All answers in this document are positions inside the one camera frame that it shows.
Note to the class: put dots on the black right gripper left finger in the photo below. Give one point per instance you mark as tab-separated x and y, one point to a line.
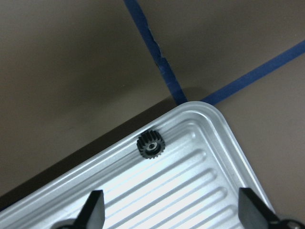
92	214

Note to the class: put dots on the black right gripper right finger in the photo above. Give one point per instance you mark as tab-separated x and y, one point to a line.
253	213

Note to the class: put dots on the black bearing gear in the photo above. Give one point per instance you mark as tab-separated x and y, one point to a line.
150	144

